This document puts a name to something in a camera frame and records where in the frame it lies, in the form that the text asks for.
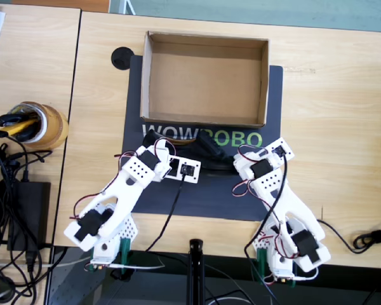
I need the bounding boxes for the yellow-handled hand tool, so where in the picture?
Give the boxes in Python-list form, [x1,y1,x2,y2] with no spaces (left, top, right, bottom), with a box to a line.
[0,119,41,140]

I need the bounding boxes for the dark grey WOWROBO mat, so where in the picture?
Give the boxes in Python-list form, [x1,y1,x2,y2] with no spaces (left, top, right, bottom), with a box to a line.
[120,54,285,222]

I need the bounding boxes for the black-handled scissors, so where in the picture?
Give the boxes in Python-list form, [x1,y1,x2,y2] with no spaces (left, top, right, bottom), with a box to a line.
[0,111,39,126]

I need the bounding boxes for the black camera stand pole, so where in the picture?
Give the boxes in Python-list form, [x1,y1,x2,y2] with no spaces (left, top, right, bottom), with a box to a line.
[185,238,207,305]

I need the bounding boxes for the black mains cable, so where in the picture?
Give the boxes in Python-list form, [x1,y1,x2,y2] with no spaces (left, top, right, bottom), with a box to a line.
[0,222,57,298]

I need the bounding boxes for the black round cable grommet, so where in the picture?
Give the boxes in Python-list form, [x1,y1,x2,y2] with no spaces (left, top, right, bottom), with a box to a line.
[110,46,135,71]

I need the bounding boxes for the thin black cable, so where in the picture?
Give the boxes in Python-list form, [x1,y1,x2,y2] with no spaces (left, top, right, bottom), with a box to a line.
[0,139,53,191]

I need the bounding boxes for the white perforated base plate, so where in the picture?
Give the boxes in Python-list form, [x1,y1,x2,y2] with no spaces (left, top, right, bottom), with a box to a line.
[252,227,274,255]
[114,212,140,242]

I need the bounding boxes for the black power adapter brick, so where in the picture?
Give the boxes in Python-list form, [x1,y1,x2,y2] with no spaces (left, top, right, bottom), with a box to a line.
[6,181,51,252]

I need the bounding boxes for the open cardboard box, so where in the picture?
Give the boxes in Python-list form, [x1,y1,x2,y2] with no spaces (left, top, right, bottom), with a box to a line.
[139,30,271,129]

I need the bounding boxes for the gripper white camera mount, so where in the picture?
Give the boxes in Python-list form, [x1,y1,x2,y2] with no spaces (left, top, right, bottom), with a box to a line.
[262,137,295,166]
[167,155,202,185]

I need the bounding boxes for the green table clamp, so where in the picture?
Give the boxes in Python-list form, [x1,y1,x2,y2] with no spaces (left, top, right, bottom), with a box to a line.
[119,237,134,276]
[255,249,270,283]

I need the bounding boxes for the brown packing tape roll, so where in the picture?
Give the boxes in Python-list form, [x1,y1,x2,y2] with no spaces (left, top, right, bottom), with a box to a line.
[6,100,70,151]

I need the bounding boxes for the thin white cable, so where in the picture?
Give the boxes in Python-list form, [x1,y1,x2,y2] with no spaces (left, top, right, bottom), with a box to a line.
[110,262,166,271]

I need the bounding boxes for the black leather dress shoe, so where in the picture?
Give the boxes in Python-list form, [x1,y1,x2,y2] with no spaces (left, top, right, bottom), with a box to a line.
[142,129,242,175]

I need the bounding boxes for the coiled black power cable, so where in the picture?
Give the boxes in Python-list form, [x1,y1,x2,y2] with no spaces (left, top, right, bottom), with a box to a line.
[317,219,381,255]

